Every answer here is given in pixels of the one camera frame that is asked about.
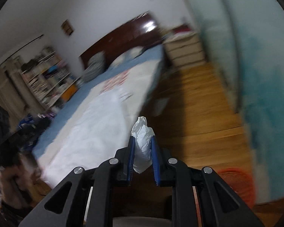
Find beige drawer nightstand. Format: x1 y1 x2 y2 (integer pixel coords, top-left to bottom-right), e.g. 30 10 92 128
163 25 206 68

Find white tissue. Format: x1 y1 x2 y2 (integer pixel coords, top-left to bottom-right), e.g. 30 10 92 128
131 116 155 174

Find bed with blue sheet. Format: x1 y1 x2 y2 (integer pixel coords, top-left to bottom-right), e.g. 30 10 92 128
33 44 164 187

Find dark red wooden headboard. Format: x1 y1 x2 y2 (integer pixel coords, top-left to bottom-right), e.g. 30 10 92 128
80 11 162 70

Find white bed cover cloth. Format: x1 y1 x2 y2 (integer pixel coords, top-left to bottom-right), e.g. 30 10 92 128
42 87 147 188

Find blue floral wardrobe door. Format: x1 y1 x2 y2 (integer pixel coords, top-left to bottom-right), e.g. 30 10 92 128
185 0 284 203

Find white bookshelf with books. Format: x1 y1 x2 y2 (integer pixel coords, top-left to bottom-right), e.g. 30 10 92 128
21 46 79 110

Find grey checked pillow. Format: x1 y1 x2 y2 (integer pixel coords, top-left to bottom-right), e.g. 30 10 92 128
82 51 105 83

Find red plastic waste basket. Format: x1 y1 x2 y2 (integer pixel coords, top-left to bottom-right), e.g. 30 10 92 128
218 168 255 208

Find beige curtains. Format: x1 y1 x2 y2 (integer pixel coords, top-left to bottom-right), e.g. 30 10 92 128
0 58 44 130

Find white and blue pillow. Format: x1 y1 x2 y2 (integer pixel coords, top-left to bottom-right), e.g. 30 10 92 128
110 46 144 68

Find person's left hand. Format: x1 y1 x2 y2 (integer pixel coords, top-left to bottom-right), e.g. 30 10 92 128
0 164 43 209

